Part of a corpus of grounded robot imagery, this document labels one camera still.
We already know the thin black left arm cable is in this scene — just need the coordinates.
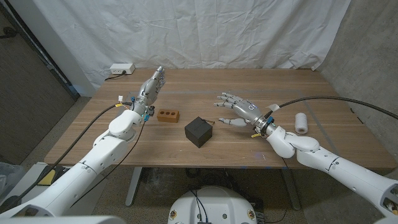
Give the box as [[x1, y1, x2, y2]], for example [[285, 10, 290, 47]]
[[67, 119, 147, 207]]

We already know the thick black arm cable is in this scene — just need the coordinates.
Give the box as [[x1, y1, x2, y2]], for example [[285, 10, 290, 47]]
[[273, 95, 398, 121], [0, 101, 134, 211]]

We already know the clear plastic bag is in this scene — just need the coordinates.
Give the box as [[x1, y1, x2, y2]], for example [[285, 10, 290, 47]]
[[0, 161, 25, 203]]

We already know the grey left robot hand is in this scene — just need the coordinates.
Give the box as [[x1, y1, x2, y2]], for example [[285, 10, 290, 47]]
[[132, 65, 166, 115]]

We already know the white power strip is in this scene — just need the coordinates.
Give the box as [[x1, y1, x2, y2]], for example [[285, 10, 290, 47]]
[[109, 63, 136, 75]]

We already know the long grey tape strip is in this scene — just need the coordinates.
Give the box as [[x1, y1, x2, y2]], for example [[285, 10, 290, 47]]
[[129, 90, 301, 95]]

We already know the wooden block with three holes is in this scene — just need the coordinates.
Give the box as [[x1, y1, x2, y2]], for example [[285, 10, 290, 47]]
[[156, 108, 180, 124]]

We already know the black box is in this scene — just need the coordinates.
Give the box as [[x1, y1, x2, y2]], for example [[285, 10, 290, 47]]
[[184, 116, 213, 149]]

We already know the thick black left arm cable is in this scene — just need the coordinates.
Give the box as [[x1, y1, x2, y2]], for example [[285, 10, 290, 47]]
[[0, 101, 134, 211]]

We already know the grey table leg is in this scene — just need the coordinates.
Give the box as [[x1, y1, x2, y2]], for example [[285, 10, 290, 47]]
[[281, 169, 302, 211], [125, 167, 143, 207]]

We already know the dark perforated partition panel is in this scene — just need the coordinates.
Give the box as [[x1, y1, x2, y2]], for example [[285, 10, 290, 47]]
[[0, 0, 80, 166]]

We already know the short grey tape strip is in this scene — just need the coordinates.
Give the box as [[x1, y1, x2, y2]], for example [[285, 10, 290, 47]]
[[298, 91, 336, 149]]

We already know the thin blue torso cable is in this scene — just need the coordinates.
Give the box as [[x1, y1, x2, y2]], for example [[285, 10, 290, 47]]
[[195, 191, 208, 223]]

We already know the white backdrop cloth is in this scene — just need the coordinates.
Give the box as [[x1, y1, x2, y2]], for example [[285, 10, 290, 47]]
[[32, 0, 352, 97]]

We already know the yellow black foot pedal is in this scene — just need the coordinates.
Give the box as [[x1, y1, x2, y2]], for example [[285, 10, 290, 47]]
[[36, 166, 65, 187]]

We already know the black power strip cable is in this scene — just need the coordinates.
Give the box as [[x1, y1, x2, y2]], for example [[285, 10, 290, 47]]
[[104, 71, 127, 82]]

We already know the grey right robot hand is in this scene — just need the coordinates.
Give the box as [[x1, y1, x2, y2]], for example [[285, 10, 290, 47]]
[[213, 91, 270, 129]]

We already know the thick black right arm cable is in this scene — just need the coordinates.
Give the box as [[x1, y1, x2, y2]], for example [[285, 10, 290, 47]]
[[273, 95, 398, 121]]

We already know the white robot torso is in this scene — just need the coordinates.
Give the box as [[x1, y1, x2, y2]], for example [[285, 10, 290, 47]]
[[167, 185, 258, 224]]

